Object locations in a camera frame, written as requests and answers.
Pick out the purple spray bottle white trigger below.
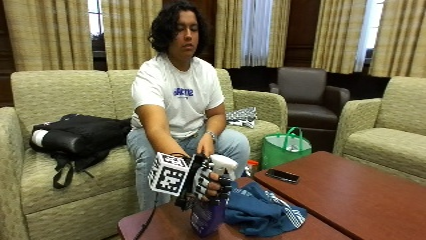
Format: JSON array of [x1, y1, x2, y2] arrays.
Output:
[[189, 153, 240, 239]]

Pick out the small bottle with orange lid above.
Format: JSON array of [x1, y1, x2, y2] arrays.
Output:
[[245, 159, 261, 177]]

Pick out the white cube of black markers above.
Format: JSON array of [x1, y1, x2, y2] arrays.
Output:
[[146, 151, 193, 198]]

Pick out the blue cloth with white print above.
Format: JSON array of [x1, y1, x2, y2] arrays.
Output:
[[222, 181, 309, 238]]

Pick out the black and white patterned pouch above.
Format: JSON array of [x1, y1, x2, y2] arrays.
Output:
[[225, 106, 260, 130]]

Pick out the green tote bag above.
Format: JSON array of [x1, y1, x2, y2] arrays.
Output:
[[260, 126, 313, 171]]

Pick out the the person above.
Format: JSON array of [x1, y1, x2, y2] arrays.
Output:
[[125, 0, 252, 212]]

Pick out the black backpack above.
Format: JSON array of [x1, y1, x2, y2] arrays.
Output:
[[28, 113, 133, 190]]

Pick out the brown leather armchair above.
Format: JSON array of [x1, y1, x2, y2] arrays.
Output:
[[268, 66, 351, 153]]

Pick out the beige fabric sofa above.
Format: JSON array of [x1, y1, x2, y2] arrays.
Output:
[[0, 68, 289, 240]]

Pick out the beige curtain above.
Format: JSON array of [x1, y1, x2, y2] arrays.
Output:
[[214, 0, 244, 70], [369, 0, 426, 79], [310, 0, 369, 75], [100, 0, 164, 71], [1, 0, 95, 72]]

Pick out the white sheer curtain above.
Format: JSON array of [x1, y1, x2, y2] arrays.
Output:
[[241, 0, 274, 67]]

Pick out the white roll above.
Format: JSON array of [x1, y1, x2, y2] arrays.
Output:
[[29, 128, 49, 148]]

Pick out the beige fabric armchair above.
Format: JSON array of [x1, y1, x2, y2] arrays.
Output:
[[332, 75, 426, 187]]

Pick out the black cable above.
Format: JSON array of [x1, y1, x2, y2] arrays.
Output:
[[132, 195, 160, 240]]

